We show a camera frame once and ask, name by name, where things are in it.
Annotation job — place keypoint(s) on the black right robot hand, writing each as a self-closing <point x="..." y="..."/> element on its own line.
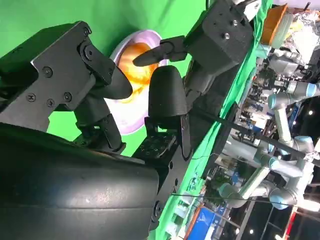
<point x="75" y="180"/>

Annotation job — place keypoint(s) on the lilac plate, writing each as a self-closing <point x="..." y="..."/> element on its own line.
<point x="132" y="122"/>

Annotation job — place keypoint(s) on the orange and white bread roll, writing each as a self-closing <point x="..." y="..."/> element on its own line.
<point x="138" y="75"/>

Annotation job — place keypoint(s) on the blue box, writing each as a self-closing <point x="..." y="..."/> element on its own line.
<point x="203" y="221"/>

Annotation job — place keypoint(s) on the orange box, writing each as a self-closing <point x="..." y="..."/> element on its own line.
<point x="272" y="25"/>

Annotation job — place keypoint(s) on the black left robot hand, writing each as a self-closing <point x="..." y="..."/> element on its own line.
<point x="225" y="37"/>

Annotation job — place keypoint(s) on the green table cloth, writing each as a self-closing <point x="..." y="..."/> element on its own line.
<point x="50" y="15"/>

